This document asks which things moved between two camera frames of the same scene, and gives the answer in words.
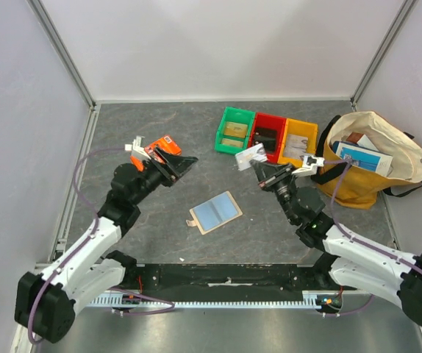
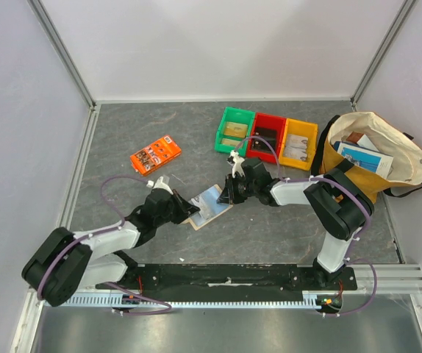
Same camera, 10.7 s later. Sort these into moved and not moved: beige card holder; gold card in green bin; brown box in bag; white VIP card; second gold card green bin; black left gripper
Moved: beige card holder; black left gripper
Not moved: gold card in green bin; second gold card green bin; brown box in bag; white VIP card
